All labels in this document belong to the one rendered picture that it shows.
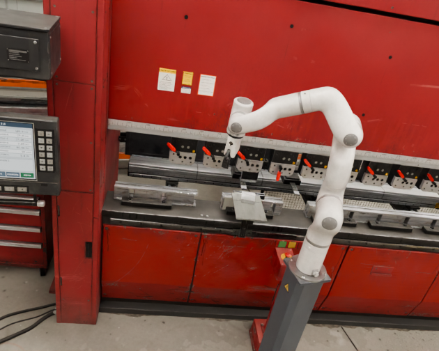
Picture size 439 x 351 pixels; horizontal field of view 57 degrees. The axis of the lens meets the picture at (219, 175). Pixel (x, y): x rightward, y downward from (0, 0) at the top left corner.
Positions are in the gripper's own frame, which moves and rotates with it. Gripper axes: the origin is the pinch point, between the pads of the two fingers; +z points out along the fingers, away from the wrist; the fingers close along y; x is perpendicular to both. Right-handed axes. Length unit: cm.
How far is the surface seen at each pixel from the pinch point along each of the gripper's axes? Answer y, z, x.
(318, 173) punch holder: 61, 28, -44
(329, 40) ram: 64, -47, -23
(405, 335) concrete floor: 74, 145, -153
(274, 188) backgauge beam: 78, 62, -22
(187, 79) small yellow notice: 33, -16, 38
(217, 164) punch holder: 36.9, 30.9, 12.8
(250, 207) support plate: 33, 49, -14
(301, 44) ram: 58, -43, -11
